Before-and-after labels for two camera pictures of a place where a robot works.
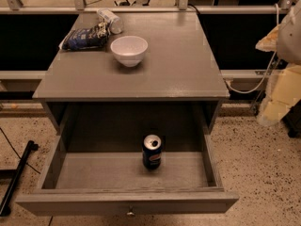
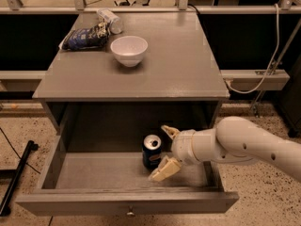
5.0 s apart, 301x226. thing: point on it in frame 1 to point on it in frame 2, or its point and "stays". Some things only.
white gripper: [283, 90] to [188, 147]
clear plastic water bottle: [114, 22] stays
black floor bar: [5, 209] stays
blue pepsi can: [151, 152] stays
